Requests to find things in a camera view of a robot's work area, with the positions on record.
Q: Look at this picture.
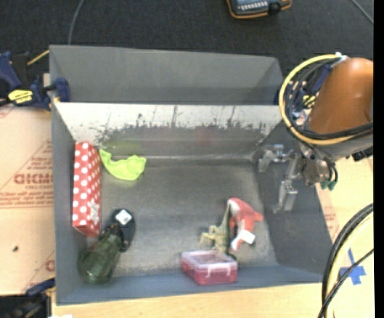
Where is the neon green cloth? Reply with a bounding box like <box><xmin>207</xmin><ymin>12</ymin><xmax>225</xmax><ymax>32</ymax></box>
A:
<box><xmin>99</xmin><ymin>148</ymin><xmax>148</xmax><ymax>182</ymax></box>

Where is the red clear plastic box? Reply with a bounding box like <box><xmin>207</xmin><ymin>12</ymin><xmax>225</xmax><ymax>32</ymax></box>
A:
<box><xmin>181</xmin><ymin>250</ymin><xmax>239</xmax><ymax>286</ymax></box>

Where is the green glass bottle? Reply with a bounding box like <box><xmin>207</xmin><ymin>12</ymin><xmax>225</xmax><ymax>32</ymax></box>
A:
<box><xmin>76</xmin><ymin>225</ymin><xmax>127</xmax><ymax>286</ymax></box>

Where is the red white-dotted box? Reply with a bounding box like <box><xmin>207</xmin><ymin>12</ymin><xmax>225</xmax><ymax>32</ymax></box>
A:
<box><xmin>72</xmin><ymin>141</ymin><xmax>103</xmax><ymax>239</ymax></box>

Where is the red and white spray bottle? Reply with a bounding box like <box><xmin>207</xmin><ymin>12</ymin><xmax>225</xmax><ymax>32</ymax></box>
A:
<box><xmin>226</xmin><ymin>197</ymin><xmax>265</xmax><ymax>252</ymax></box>

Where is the black object with white label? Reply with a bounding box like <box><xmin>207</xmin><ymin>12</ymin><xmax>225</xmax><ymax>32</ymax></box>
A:
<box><xmin>110</xmin><ymin>208</ymin><xmax>136</xmax><ymax>252</ymax></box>

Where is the green toy dinosaur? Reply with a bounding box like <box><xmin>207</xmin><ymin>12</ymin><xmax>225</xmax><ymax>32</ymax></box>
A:
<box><xmin>198</xmin><ymin>203</ymin><xmax>238</xmax><ymax>256</ymax></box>

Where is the black cylinder on white bracket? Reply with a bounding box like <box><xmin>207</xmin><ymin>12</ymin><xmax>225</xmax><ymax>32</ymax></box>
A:
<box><xmin>351</xmin><ymin>147</ymin><xmax>374</xmax><ymax>162</ymax></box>

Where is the grey metal bin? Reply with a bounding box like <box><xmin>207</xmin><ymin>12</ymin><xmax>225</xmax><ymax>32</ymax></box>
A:
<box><xmin>48</xmin><ymin>44</ymin><xmax>334</xmax><ymax>306</ymax></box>

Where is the brown cardboard board, red print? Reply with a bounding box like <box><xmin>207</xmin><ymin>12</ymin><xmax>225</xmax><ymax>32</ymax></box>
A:
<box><xmin>0</xmin><ymin>98</ymin><xmax>57</xmax><ymax>298</ymax></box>

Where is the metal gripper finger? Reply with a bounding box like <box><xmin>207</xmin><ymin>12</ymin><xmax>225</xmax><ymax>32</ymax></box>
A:
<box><xmin>258</xmin><ymin>144</ymin><xmax>299</xmax><ymax>174</ymax></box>
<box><xmin>272</xmin><ymin>159</ymin><xmax>303</xmax><ymax>213</ymax></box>

